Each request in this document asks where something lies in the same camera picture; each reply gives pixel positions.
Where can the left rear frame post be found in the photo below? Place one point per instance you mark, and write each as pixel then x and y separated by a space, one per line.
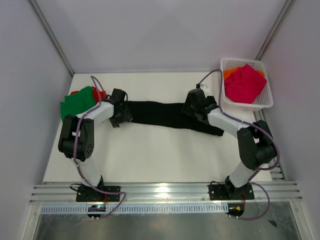
pixel 51 35

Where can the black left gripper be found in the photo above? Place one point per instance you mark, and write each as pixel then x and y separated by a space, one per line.
pixel 126 117

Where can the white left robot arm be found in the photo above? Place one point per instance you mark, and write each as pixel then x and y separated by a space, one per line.
pixel 77 136

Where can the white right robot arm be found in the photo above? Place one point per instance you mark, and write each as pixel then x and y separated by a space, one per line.
pixel 256 146

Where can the aluminium front rail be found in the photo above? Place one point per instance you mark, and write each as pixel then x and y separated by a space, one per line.
pixel 193 192

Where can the right rear frame post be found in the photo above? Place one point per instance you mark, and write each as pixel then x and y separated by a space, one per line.
pixel 276 26

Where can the green t shirt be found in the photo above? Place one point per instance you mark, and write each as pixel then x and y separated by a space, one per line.
pixel 78 102

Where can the black t shirt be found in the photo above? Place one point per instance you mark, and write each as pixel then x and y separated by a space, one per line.
pixel 168 115

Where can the red t shirt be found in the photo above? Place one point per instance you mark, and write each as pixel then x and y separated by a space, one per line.
pixel 95 94

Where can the white plastic basket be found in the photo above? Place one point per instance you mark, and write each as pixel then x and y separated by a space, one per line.
pixel 264 100

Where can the frame post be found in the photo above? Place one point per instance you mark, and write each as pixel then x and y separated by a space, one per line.
pixel 276 26
pixel 51 35

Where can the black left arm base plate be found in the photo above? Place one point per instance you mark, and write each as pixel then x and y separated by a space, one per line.
pixel 88 194

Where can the grey slotted cable duct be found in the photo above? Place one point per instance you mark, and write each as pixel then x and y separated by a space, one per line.
pixel 144 208

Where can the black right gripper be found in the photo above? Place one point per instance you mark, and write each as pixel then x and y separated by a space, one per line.
pixel 186 108

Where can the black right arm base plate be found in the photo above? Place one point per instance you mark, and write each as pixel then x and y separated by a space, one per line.
pixel 217 192

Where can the pink t shirt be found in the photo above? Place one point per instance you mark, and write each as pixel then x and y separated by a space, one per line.
pixel 244 85

